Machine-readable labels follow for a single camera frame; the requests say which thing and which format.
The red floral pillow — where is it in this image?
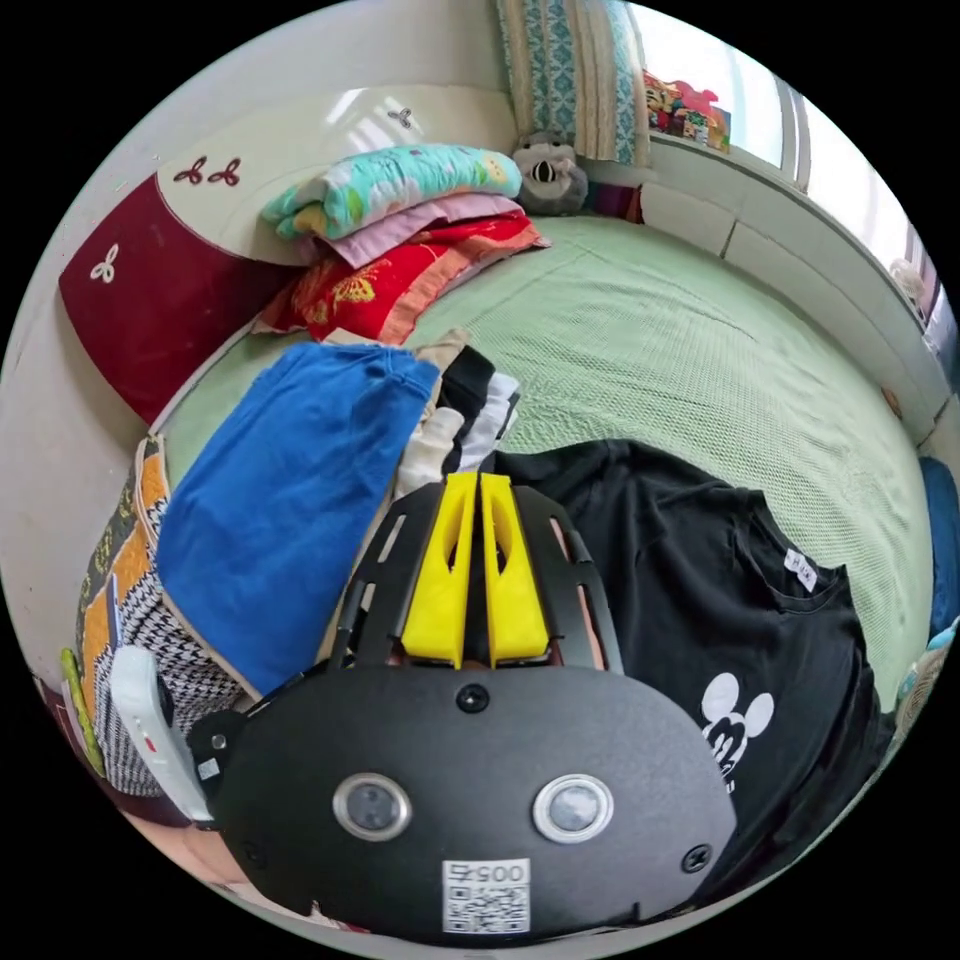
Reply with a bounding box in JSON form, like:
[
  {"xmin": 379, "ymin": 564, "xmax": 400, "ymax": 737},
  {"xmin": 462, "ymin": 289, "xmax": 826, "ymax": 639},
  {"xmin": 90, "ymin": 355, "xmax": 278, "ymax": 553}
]
[{"xmin": 251, "ymin": 213, "xmax": 553, "ymax": 348}]

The folded pink blanket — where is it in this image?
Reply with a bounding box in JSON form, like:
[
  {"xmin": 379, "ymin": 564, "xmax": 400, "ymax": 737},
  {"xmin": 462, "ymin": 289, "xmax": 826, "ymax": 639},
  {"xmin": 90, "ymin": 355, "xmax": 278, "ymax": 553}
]
[{"xmin": 299, "ymin": 196, "xmax": 526, "ymax": 268}]

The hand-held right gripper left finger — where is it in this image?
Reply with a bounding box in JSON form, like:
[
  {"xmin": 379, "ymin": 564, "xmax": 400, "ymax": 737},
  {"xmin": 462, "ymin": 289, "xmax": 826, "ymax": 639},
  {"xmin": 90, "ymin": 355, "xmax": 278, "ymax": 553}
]
[{"xmin": 401, "ymin": 473, "xmax": 478, "ymax": 669}]

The window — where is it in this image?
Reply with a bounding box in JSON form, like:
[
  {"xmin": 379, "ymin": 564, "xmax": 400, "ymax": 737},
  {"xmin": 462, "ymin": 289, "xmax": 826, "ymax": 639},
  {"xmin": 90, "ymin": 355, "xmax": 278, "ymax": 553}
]
[{"xmin": 629, "ymin": 3, "xmax": 943, "ymax": 301}]

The red and white padded headboard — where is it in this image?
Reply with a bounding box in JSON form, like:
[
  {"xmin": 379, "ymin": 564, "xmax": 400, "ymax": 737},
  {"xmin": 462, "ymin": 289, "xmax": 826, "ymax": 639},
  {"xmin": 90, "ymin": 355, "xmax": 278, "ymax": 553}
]
[{"xmin": 58, "ymin": 82, "xmax": 519, "ymax": 426}]

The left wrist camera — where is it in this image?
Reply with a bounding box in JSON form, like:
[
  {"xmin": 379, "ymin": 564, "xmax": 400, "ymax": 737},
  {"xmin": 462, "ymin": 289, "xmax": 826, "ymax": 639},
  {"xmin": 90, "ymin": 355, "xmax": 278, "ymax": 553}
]
[{"xmin": 110, "ymin": 646, "xmax": 217, "ymax": 828}]

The patchwork houndstooth quilt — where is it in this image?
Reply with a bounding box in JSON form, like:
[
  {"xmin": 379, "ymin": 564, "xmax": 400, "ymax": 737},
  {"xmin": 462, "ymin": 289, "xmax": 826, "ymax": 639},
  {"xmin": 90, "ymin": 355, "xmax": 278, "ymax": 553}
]
[{"xmin": 74, "ymin": 434, "xmax": 253, "ymax": 798}]

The bed with green woven mat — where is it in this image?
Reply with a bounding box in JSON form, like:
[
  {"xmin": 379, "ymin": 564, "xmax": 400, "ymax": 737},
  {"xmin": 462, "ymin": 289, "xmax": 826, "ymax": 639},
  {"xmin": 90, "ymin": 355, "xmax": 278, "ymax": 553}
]
[{"xmin": 161, "ymin": 213, "xmax": 935, "ymax": 714}]

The grey plush toy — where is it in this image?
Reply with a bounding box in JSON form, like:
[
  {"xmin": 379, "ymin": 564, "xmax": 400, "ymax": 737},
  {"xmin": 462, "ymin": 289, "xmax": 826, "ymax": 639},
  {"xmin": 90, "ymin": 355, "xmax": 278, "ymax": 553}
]
[{"xmin": 512, "ymin": 131, "xmax": 591, "ymax": 217}]

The pile of clothes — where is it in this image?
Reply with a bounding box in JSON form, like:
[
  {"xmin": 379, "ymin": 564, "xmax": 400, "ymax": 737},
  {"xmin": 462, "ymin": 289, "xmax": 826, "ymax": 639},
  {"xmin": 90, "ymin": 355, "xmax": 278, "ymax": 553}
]
[{"xmin": 155, "ymin": 326, "xmax": 523, "ymax": 699}]

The black t-shirt with white print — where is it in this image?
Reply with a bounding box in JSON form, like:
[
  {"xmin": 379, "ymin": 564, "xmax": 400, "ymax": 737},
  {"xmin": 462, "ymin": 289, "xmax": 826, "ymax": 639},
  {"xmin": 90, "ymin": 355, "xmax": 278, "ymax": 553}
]
[{"xmin": 494, "ymin": 438, "xmax": 898, "ymax": 901}]

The teal and beige patterned curtain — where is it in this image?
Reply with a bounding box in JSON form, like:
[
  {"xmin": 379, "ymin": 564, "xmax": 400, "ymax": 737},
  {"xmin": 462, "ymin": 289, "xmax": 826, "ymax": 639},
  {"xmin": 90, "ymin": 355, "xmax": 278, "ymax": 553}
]
[{"xmin": 494, "ymin": 0, "xmax": 655, "ymax": 165}]

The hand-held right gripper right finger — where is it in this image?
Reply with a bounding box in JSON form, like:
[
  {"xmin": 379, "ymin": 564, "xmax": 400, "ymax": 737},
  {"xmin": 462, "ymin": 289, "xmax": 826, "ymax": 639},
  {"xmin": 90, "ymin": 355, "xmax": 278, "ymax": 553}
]
[{"xmin": 480, "ymin": 473, "xmax": 550, "ymax": 668}]

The folded teal floral quilt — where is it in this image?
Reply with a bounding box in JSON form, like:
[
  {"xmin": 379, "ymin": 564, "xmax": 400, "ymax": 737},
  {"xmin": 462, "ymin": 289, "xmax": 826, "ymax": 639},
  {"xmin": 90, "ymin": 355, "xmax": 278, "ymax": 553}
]
[{"xmin": 260, "ymin": 143, "xmax": 523, "ymax": 241}]

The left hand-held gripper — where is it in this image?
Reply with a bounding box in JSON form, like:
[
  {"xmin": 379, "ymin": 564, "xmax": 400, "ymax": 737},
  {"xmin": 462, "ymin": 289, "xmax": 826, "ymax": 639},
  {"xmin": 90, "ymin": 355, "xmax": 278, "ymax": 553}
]
[{"xmin": 185, "ymin": 708, "xmax": 250, "ymax": 798}]

